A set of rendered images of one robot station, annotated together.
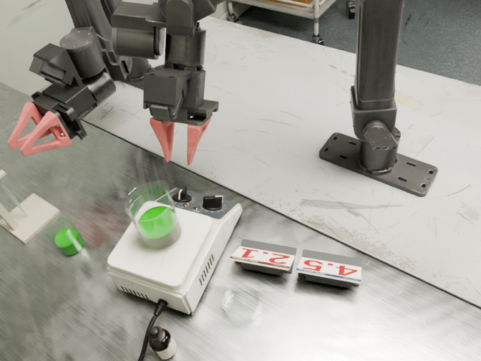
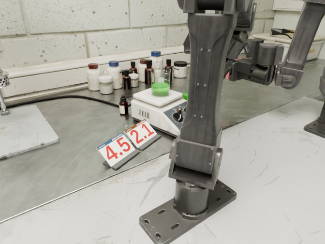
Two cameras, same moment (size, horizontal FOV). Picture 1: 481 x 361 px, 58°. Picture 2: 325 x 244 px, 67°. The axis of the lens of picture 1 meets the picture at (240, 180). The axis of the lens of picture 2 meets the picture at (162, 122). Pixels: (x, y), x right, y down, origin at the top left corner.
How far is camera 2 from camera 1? 83 cm
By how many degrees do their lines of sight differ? 77
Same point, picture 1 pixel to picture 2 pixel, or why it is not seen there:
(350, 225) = (142, 174)
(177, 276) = (136, 95)
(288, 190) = not seen: hidden behind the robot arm
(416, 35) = not seen: outside the picture
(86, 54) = (260, 50)
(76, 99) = (242, 64)
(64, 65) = (251, 47)
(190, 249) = (147, 98)
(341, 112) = (271, 213)
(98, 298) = not seen: hidden behind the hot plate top
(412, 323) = (66, 173)
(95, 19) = (291, 47)
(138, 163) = (234, 117)
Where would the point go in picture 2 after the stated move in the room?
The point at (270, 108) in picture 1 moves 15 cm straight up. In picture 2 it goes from (283, 172) to (299, 114)
